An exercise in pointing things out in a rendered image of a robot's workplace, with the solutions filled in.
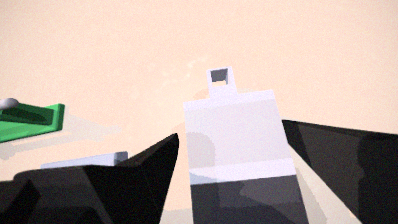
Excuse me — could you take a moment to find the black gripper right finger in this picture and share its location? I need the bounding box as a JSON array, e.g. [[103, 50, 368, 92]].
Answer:
[[281, 119, 398, 224]]

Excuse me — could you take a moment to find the white pin with red head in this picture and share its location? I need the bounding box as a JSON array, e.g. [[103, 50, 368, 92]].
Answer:
[[0, 98, 19, 110]]

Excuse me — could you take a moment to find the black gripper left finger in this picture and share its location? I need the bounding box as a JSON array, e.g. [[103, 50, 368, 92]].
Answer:
[[12, 133, 179, 224]]

